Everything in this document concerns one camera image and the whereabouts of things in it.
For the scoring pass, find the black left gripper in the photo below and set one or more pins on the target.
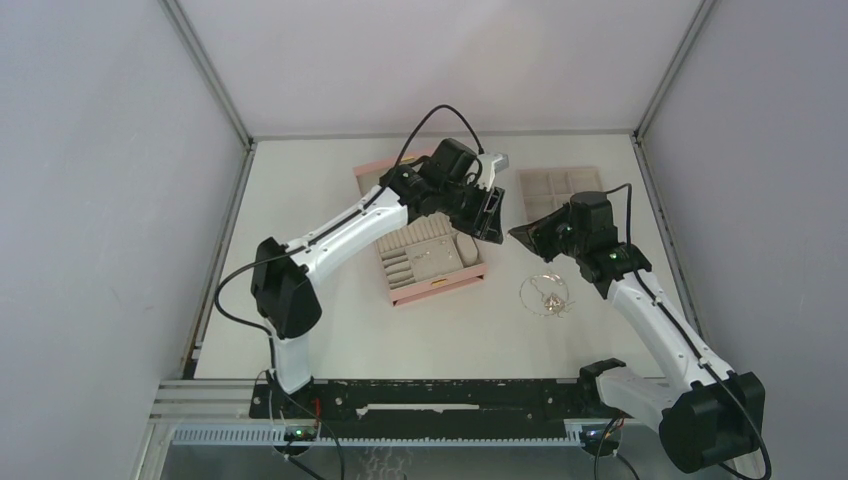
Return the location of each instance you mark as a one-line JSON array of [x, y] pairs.
[[485, 226]]

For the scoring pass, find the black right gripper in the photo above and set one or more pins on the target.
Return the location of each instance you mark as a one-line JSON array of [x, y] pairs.
[[536, 236]]

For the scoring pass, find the pink jewelry box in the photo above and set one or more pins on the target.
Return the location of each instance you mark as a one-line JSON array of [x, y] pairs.
[[421, 260]]

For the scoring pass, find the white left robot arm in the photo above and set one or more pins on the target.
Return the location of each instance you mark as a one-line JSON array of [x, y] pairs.
[[453, 180]]

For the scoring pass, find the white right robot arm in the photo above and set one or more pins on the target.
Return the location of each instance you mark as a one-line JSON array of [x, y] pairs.
[[707, 414]]

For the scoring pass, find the beige oval watch pillow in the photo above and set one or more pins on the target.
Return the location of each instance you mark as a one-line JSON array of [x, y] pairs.
[[467, 249]]

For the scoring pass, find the beige divided tray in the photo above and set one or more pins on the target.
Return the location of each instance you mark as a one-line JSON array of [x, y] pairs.
[[545, 190]]

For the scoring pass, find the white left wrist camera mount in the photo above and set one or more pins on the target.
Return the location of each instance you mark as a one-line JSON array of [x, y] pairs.
[[490, 164]]

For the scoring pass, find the white slotted cable duct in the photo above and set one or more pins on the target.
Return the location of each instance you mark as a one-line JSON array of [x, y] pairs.
[[267, 435]]

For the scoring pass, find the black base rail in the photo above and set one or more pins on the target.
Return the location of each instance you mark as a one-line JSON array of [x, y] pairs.
[[346, 400]]

